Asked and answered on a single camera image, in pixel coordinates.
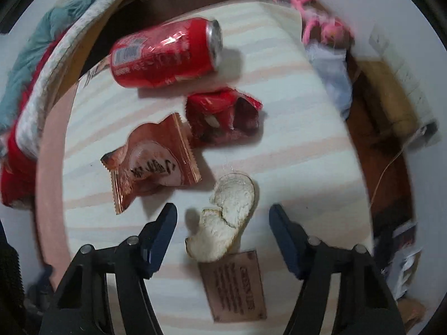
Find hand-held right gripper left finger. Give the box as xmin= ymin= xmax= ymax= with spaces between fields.
xmin=38 ymin=202 xmax=179 ymax=335

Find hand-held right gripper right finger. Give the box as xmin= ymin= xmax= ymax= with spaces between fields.
xmin=269 ymin=203 xmax=407 ymax=335

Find brown snack packet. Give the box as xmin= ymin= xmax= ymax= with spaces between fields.
xmin=101 ymin=113 xmax=202 ymax=215

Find red wrapper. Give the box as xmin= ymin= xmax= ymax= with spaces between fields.
xmin=185 ymin=87 xmax=263 ymax=147

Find red soda can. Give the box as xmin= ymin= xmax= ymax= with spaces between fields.
xmin=110 ymin=17 xmax=224 ymax=88

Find brown leather patch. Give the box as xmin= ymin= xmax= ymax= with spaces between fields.
xmin=198 ymin=249 xmax=268 ymax=322

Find striped tablecloth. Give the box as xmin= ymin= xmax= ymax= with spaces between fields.
xmin=61 ymin=2 xmax=372 ymax=335

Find white papers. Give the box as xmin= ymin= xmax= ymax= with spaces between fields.
xmin=381 ymin=220 xmax=425 ymax=301

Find red blanket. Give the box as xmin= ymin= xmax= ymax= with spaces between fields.
xmin=0 ymin=38 xmax=70 ymax=210

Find white plastic bag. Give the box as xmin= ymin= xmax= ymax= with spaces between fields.
xmin=305 ymin=42 xmax=353 ymax=119

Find white power strip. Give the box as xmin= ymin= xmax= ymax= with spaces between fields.
xmin=368 ymin=24 xmax=439 ymax=147

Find pink plush toy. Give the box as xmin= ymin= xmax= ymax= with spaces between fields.
xmin=269 ymin=0 xmax=353 ymax=47

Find blue quilt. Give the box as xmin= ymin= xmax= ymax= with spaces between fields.
xmin=0 ymin=0 xmax=126 ymax=130

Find thin cable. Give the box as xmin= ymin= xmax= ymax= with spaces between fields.
xmin=368 ymin=129 xmax=420 ymax=213

